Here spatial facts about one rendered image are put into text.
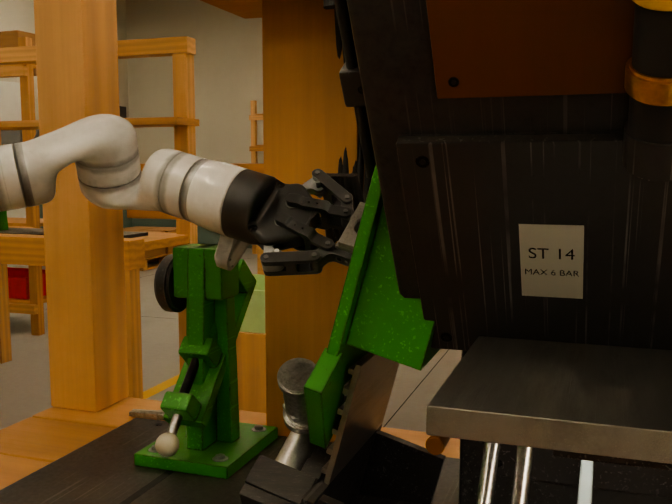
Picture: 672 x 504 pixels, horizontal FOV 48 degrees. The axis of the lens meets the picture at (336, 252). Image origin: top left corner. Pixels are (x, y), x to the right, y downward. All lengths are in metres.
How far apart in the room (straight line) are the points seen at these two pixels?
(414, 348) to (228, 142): 11.39
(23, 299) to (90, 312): 5.00
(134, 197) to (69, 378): 0.51
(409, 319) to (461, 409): 0.20
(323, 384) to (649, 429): 0.29
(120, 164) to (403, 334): 0.38
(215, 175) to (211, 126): 11.35
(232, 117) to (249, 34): 1.27
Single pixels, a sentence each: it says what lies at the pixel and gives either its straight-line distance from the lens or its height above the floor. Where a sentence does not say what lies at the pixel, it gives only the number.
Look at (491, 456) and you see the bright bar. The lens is 0.61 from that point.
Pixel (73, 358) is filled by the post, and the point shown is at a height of 0.97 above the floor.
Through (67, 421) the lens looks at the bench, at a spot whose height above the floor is 0.88.
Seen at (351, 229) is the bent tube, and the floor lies 1.21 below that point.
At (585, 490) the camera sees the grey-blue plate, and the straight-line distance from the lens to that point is 0.60.
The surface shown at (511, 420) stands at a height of 1.13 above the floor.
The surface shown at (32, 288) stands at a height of 0.36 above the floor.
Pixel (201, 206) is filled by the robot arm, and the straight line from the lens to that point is 0.79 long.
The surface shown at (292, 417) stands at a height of 1.04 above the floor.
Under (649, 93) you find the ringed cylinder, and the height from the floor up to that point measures 1.31.
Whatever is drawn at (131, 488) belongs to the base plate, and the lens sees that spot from 0.95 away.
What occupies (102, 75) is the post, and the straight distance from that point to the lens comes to 1.28.
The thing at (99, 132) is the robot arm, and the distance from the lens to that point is 0.86.
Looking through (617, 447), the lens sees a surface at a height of 1.12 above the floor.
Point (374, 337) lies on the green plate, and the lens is 0.66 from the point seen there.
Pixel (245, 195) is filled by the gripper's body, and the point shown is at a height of 1.24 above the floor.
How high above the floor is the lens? 1.27
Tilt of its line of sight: 6 degrees down
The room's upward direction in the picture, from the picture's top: straight up
